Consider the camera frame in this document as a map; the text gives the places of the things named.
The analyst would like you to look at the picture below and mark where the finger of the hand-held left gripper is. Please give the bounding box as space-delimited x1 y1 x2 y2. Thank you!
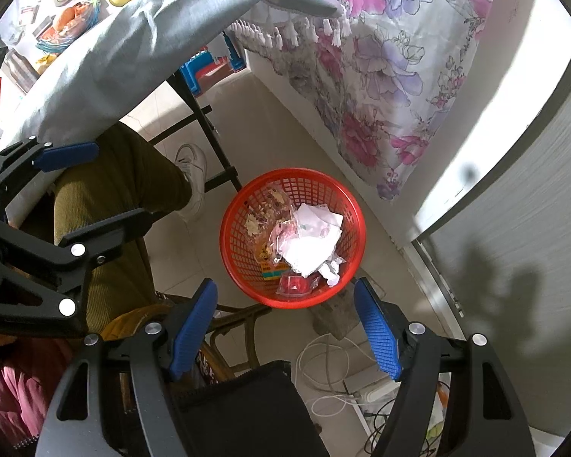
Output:
0 207 156 340
0 136 101 211

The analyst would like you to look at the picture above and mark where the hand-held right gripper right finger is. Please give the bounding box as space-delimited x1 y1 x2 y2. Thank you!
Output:
353 276 537 457

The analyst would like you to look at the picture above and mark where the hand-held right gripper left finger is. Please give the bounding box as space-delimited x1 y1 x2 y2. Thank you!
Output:
35 278 219 457

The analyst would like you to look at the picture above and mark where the red plastic mesh basket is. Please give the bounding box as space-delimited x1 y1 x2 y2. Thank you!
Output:
218 167 367 310

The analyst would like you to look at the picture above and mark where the clear plastic bag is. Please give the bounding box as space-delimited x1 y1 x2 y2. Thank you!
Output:
268 221 301 268

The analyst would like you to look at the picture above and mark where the yellow printed snack packet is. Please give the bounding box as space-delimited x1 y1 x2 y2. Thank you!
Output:
244 187 294 268

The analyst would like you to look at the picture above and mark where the bamboo chair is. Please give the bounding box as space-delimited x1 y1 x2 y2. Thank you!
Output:
99 289 275 387

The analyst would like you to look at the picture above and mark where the person's olive trouser leg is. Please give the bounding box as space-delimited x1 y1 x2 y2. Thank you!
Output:
51 123 194 340

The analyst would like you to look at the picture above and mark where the white power strip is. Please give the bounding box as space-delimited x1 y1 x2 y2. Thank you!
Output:
346 380 401 406

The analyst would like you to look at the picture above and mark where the person's white shoe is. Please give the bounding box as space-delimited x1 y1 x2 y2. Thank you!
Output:
174 143 208 221

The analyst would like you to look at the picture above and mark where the grey white feather-print tablecloth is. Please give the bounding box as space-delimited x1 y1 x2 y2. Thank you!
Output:
0 0 344 159

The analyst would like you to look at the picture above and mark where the glass fruit bowl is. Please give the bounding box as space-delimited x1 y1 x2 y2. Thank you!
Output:
35 0 102 54

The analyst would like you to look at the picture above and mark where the blue plastic stool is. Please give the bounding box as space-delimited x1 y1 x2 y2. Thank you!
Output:
178 32 247 97

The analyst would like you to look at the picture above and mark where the pink cloth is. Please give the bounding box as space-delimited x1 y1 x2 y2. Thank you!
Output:
0 337 49 449

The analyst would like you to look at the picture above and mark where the pink floral sheet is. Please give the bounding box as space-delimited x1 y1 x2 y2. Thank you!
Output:
227 0 503 201

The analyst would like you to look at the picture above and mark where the white cable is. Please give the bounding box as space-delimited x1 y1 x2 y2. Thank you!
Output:
297 332 378 418

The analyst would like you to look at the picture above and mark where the black metal table frame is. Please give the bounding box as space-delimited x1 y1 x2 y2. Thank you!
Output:
149 69 243 192

